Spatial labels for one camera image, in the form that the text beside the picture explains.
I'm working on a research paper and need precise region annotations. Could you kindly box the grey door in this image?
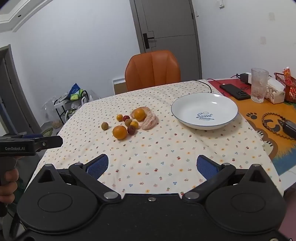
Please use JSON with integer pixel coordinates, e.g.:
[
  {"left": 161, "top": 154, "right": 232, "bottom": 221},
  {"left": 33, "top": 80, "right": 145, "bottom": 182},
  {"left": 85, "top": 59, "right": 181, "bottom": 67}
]
[{"left": 129, "top": 0, "right": 203, "bottom": 81}]

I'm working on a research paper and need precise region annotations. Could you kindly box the black metal rack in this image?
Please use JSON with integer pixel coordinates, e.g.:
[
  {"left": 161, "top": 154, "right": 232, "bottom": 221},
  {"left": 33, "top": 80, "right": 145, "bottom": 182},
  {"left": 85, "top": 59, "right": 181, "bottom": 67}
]
[{"left": 54, "top": 90, "right": 89, "bottom": 126}]

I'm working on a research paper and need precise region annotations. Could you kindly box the large orange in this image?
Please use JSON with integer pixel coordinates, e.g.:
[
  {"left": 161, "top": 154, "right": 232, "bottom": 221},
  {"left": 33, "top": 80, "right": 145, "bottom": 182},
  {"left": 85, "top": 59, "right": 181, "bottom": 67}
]
[
  {"left": 134, "top": 108, "right": 146, "bottom": 121},
  {"left": 112, "top": 125, "right": 128, "bottom": 140}
]

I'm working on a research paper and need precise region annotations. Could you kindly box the white-framed brown board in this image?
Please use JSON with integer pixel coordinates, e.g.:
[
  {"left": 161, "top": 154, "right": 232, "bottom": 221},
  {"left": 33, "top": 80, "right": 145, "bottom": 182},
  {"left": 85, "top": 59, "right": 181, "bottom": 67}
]
[{"left": 112, "top": 78, "right": 127, "bottom": 95}]

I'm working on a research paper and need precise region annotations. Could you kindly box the red table mat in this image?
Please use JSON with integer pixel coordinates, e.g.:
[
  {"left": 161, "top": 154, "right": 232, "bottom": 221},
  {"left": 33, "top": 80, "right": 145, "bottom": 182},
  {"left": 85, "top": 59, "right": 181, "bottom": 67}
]
[{"left": 207, "top": 78, "right": 252, "bottom": 99}]

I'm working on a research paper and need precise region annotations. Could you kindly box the black door handle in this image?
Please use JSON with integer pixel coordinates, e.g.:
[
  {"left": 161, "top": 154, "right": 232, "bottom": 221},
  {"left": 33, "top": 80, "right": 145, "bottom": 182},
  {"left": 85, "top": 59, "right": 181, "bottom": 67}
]
[{"left": 143, "top": 33, "right": 155, "bottom": 49}]

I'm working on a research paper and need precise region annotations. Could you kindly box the person's left hand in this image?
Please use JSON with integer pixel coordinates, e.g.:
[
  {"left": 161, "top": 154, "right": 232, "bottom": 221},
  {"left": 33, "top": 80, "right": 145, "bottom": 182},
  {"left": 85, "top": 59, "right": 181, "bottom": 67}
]
[{"left": 0, "top": 167, "right": 19, "bottom": 205}]

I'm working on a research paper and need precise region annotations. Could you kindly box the white plate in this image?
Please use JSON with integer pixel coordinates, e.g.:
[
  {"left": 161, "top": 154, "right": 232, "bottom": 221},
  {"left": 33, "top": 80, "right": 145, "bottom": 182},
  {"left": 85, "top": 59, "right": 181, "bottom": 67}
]
[{"left": 171, "top": 93, "right": 238, "bottom": 131}]

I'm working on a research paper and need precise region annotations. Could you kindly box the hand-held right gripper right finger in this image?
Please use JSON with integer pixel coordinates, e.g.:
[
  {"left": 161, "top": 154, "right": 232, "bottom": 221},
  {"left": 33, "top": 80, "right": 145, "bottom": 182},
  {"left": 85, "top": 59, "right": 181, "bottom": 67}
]
[{"left": 182, "top": 155, "right": 269, "bottom": 204}]

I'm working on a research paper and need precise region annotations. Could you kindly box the blue bag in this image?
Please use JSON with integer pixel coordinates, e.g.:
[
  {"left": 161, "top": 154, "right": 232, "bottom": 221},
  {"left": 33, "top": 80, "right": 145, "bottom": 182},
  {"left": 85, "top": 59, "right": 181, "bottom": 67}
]
[{"left": 69, "top": 83, "right": 81, "bottom": 96}]

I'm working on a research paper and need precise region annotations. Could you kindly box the red plastic basket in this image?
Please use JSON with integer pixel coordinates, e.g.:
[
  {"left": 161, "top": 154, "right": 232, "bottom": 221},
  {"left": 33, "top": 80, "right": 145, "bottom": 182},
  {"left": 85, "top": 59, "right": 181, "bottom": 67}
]
[{"left": 274, "top": 72, "right": 296, "bottom": 103}]

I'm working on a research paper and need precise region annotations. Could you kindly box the red snack packet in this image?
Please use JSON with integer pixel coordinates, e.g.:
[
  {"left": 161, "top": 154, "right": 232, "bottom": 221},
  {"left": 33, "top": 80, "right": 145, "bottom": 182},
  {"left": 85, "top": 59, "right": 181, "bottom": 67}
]
[{"left": 282, "top": 67, "right": 296, "bottom": 87}]

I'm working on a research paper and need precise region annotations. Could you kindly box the dark doorway frame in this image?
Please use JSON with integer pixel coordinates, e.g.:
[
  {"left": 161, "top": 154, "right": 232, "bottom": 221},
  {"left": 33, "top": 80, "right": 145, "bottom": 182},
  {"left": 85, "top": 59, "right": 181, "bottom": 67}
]
[{"left": 0, "top": 45, "right": 41, "bottom": 139}]

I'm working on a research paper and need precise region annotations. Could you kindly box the orange cartoon mat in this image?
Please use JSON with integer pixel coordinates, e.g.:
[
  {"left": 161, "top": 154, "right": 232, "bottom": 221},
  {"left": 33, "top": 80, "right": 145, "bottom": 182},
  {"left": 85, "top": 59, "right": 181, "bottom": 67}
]
[{"left": 228, "top": 96, "right": 296, "bottom": 175}]

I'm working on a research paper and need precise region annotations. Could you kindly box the black cable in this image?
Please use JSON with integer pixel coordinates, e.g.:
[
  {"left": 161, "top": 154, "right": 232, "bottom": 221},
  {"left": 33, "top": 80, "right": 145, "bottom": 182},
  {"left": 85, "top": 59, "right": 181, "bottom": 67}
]
[{"left": 192, "top": 74, "right": 242, "bottom": 94}]

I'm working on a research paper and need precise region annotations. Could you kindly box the orange leather chair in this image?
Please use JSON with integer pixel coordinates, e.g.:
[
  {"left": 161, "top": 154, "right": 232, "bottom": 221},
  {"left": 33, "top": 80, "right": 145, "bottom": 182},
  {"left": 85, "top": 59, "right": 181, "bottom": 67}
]
[{"left": 124, "top": 49, "right": 181, "bottom": 92}]

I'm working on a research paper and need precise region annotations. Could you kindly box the black phone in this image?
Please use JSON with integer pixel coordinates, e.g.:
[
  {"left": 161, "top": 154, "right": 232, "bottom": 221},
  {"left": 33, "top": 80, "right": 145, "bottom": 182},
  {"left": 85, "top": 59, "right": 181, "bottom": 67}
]
[{"left": 219, "top": 83, "right": 251, "bottom": 101}]

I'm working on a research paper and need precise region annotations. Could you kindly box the black device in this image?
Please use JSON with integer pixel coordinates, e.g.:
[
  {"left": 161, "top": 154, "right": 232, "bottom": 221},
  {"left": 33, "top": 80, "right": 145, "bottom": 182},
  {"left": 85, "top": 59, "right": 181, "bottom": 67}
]
[{"left": 279, "top": 119, "right": 296, "bottom": 139}]

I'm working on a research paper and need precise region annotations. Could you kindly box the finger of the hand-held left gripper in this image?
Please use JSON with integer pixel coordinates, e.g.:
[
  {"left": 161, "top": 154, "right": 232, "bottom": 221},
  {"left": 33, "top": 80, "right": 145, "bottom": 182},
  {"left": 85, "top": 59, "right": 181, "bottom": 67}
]
[
  {"left": 35, "top": 136, "right": 63, "bottom": 153},
  {"left": 21, "top": 133, "right": 44, "bottom": 140}
]

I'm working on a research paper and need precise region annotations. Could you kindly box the floral print tablecloth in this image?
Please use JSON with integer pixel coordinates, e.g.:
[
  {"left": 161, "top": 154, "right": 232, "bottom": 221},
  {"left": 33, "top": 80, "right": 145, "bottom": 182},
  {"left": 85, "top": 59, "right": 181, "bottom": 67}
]
[{"left": 32, "top": 79, "right": 284, "bottom": 196}]

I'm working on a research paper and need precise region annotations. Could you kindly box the tall clear glass cup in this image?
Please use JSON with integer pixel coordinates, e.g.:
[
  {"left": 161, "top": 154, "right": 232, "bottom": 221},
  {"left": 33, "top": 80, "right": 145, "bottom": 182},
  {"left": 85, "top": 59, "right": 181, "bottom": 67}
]
[{"left": 251, "top": 68, "right": 269, "bottom": 103}]

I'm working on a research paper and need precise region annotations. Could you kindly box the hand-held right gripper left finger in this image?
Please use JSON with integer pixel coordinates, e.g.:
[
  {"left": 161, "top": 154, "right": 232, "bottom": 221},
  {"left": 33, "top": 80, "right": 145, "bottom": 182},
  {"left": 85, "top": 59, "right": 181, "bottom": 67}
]
[{"left": 37, "top": 154, "right": 122, "bottom": 204}]

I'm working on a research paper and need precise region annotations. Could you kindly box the clear plastic bag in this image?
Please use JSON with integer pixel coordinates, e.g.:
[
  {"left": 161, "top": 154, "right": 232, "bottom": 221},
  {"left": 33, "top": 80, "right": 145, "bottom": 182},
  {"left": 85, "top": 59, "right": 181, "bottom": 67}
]
[{"left": 42, "top": 97, "right": 63, "bottom": 129}]

